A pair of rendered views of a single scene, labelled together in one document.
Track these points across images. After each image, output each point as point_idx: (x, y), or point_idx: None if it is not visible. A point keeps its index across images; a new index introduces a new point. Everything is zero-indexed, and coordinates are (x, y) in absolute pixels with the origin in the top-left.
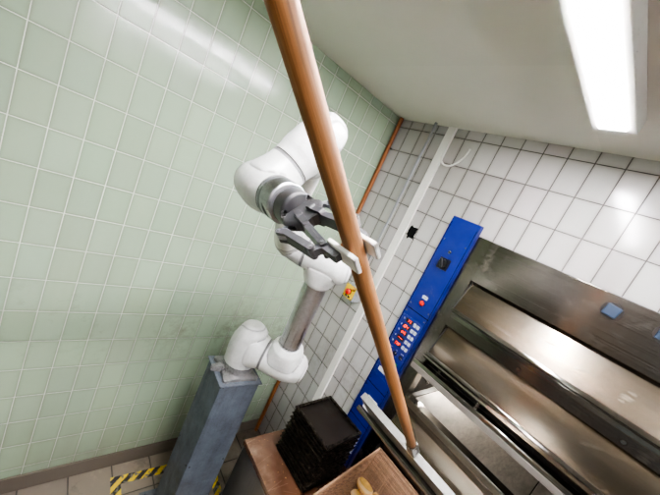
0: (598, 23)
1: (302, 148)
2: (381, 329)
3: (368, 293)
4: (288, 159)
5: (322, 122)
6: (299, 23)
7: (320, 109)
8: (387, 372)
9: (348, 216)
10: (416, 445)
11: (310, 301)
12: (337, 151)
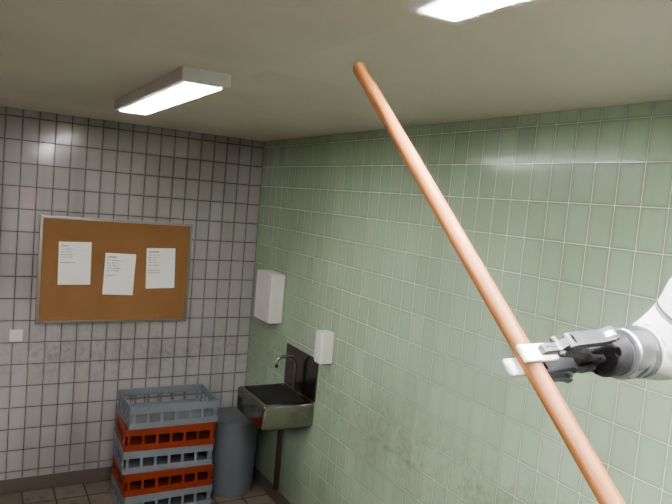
0: None
1: (666, 290)
2: (592, 485)
3: (549, 413)
4: (655, 307)
5: (465, 264)
6: (446, 226)
7: (462, 258)
8: None
9: (499, 323)
10: None
11: None
12: (478, 278)
